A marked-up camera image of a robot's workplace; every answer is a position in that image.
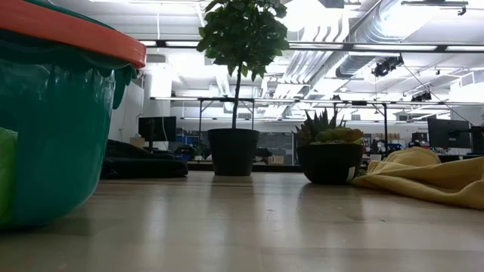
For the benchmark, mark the black ceiling spotlight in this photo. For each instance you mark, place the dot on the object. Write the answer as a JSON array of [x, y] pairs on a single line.
[[385, 66], [421, 97]]

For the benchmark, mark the yellow cloth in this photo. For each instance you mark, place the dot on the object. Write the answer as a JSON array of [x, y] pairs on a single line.
[[416, 177]]

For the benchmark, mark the leafy plant in black pot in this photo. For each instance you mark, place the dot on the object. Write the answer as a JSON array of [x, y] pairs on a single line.
[[232, 151]]

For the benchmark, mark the black computer monitor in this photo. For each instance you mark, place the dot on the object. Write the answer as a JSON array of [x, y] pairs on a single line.
[[448, 132], [157, 128], [478, 140]]

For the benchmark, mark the black metal table frame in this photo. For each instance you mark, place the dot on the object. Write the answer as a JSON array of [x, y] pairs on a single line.
[[280, 167]]

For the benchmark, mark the succulents in black bowl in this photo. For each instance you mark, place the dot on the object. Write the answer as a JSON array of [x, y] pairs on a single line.
[[329, 162]]

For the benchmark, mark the green basket with orange rim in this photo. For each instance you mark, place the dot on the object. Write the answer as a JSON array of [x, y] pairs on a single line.
[[56, 132]]

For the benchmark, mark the cardboard box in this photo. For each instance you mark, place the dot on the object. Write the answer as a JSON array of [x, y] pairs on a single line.
[[137, 142]]

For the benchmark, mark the black overhead rail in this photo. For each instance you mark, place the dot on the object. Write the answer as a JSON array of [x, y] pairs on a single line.
[[340, 47]]

